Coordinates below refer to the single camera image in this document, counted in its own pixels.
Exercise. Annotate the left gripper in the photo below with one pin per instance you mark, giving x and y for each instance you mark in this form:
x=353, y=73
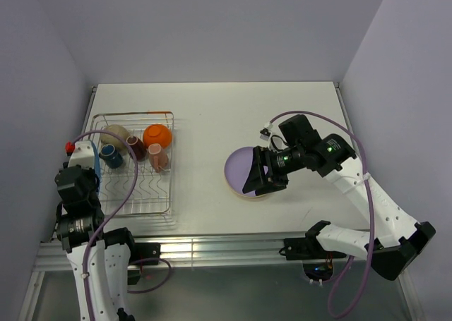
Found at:
x=90, y=172

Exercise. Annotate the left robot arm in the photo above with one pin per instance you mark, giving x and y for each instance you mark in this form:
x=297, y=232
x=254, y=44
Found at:
x=98, y=260

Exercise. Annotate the pink mug white inside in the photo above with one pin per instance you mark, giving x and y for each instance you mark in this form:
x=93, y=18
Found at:
x=158, y=158

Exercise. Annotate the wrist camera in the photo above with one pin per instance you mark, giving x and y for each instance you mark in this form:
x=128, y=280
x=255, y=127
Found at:
x=82, y=156
x=266, y=135

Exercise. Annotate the aluminium frame rail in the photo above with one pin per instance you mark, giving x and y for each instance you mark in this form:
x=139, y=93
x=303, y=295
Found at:
x=221, y=250

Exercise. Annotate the dark blue mug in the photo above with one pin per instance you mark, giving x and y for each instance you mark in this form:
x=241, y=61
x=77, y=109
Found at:
x=111, y=156

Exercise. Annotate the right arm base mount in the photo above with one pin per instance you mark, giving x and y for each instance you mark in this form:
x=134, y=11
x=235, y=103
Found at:
x=303, y=249

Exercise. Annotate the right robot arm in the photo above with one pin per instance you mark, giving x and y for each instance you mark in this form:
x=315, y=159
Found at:
x=394, y=238

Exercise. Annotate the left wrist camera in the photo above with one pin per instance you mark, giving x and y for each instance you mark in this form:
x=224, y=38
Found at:
x=82, y=156

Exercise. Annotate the beige yellow plate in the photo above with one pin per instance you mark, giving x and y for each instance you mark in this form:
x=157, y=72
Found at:
x=236, y=173

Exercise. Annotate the beige bowl white inside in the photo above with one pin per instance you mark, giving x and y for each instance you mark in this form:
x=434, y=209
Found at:
x=114, y=135

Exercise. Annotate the brown mug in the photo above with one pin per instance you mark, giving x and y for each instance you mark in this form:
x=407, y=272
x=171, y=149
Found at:
x=137, y=146

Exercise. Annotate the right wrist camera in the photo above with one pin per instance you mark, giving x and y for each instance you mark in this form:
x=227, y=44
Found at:
x=266, y=135

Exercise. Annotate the wire dish rack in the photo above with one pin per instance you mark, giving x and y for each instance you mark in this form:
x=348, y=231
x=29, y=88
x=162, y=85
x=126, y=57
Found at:
x=152, y=193

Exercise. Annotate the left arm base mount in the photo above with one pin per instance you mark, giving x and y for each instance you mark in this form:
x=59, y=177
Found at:
x=146, y=253

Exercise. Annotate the purple plate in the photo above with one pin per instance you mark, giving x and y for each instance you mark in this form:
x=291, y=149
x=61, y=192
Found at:
x=243, y=153

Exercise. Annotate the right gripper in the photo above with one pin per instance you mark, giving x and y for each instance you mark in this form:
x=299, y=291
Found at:
x=258, y=179

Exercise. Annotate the blue plate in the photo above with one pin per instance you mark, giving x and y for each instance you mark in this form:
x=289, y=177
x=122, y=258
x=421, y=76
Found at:
x=96, y=166

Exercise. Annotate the orange bowl white inside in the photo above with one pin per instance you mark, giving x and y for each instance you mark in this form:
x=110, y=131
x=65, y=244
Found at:
x=157, y=134

